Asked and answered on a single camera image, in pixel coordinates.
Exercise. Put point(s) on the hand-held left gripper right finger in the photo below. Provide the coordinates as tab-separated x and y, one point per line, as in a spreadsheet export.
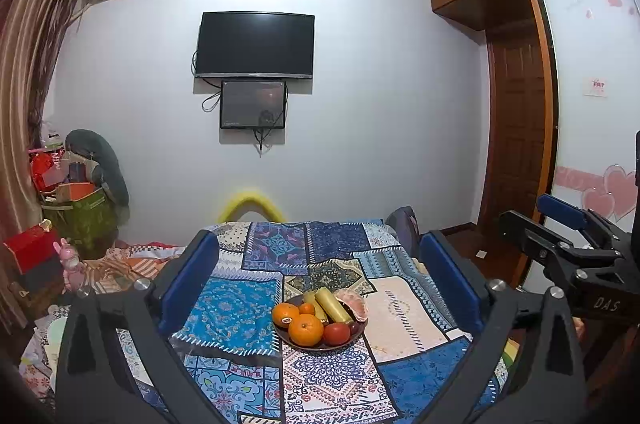
450	274

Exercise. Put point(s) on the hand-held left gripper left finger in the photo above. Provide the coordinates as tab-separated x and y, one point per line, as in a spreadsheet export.
187	284

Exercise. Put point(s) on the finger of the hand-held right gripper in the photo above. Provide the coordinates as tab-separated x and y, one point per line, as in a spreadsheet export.
565	210
540	241

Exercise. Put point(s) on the pink pomelo segment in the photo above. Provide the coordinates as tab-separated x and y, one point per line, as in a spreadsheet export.
356	304

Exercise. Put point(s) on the small dark red grape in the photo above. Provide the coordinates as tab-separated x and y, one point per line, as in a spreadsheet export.
355	328

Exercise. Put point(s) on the small mandarin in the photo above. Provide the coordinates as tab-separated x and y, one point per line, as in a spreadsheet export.
306	308

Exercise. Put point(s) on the large orange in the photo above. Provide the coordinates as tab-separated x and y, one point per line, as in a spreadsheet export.
306	330

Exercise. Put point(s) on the long greenish banana piece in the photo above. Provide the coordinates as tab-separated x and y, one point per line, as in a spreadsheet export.
314	303

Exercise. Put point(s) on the red tomato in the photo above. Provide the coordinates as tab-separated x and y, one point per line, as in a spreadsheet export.
336	334

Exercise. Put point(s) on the brown oval plate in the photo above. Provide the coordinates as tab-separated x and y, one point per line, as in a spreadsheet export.
320	348

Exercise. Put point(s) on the pink heart sticker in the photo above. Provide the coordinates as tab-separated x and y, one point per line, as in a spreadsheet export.
615	189

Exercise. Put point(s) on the blue patchwork tablecloth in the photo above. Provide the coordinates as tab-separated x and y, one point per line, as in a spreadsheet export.
240	304

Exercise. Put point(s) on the orange patterned blanket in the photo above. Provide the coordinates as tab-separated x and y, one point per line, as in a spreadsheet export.
125	264

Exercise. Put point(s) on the brown wooden door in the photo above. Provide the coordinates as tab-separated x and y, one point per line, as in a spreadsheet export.
520	129

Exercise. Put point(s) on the orange with white sticker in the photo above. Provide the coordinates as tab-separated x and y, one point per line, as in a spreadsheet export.
285	313

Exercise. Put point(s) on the yellow curved chair back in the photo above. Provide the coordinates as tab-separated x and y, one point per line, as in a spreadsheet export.
245	196

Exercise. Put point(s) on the pink plush toy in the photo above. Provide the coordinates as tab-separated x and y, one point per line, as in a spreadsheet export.
70	264

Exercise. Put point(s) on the short yellow banana piece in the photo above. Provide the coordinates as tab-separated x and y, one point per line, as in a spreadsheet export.
332	305

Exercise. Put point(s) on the small pink paper sign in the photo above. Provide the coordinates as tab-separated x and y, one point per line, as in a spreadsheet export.
596	86

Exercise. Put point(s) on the green bag with clutter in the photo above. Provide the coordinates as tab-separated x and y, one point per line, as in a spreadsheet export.
107	164

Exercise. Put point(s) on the orange box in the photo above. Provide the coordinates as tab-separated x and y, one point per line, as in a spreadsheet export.
75	191

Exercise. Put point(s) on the white sliding wardrobe door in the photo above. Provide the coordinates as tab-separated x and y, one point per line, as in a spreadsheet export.
575	54

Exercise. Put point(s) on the red flat box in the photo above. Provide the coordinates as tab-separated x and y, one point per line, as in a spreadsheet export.
32	244

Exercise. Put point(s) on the floral bedsheet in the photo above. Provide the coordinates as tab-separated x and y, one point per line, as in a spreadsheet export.
40	354

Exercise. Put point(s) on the red gift bag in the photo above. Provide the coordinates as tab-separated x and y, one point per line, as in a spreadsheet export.
45	169

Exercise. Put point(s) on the striped brown curtain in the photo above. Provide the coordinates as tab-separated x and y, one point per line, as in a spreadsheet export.
30	79

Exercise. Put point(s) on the small black wall monitor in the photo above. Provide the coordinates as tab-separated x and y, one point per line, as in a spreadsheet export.
252	104

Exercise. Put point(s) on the black wall television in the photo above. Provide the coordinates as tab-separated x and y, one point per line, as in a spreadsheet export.
255	44

